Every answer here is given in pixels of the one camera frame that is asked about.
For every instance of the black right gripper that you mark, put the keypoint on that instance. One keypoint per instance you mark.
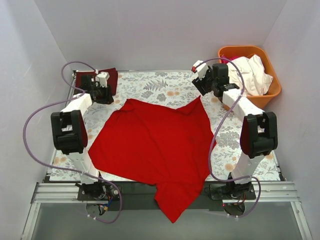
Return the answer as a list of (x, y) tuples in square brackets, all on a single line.
[(200, 84)]

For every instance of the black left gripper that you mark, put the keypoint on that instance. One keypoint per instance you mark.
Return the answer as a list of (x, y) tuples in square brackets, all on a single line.
[(105, 94)]

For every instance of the bright red t shirt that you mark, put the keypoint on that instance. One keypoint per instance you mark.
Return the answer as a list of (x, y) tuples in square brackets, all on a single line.
[(160, 146)]

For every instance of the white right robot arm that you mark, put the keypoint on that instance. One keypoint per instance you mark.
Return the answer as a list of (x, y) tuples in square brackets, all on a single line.
[(259, 133)]

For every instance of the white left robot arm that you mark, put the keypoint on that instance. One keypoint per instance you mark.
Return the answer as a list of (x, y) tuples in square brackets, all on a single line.
[(70, 135)]

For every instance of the folded dark red t shirt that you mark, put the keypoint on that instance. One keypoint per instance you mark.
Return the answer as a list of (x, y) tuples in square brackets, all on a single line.
[(112, 80)]

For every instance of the floral patterned table mat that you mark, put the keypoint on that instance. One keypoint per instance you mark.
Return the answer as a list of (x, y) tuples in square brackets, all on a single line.
[(173, 89)]

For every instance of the pink garment in basket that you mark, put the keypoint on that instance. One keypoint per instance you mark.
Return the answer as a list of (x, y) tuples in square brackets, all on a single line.
[(225, 59)]

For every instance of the orange plastic basket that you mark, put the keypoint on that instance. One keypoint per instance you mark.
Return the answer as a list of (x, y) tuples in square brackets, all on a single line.
[(248, 51)]

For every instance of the cream white t shirt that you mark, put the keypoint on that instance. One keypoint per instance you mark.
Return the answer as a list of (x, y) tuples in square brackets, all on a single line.
[(256, 81)]

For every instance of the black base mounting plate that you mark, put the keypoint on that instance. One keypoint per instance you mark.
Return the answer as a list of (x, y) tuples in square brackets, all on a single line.
[(140, 196)]

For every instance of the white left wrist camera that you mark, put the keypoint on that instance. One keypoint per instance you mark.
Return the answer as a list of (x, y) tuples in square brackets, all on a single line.
[(102, 78)]

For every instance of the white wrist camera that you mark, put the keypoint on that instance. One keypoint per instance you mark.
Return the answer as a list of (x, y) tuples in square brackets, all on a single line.
[(102, 78), (200, 68)]

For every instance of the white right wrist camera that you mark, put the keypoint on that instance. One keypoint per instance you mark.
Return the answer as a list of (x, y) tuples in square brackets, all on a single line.
[(200, 68)]

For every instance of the aluminium frame rail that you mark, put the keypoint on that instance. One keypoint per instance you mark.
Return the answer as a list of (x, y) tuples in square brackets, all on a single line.
[(67, 192)]

